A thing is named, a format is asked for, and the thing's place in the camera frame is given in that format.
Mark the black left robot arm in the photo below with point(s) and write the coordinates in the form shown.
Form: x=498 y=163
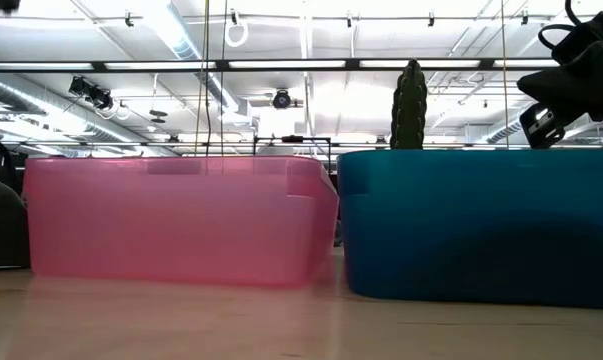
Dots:
x=1 y=225

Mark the blue plastic bin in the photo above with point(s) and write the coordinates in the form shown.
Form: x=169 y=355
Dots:
x=431 y=190

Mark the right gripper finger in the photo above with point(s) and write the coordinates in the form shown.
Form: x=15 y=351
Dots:
x=543 y=80
x=548 y=94

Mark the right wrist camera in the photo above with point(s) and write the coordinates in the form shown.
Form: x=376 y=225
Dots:
x=541 y=125

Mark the black overhead camera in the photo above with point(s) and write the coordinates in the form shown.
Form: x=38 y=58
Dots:
x=281 y=99

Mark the pink translucent plastic bin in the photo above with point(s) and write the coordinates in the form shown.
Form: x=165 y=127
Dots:
x=171 y=220

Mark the black track light cluster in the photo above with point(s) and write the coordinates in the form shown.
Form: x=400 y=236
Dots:
x=91 y=92

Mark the black ceiling disc fixture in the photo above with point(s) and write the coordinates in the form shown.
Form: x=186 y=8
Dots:
x=158 y=114

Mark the black overhead light bar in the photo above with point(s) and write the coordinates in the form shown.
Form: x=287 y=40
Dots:
x=351 y=64

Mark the green columnar cactus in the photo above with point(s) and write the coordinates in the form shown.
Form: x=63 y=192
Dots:
x=409 y=110

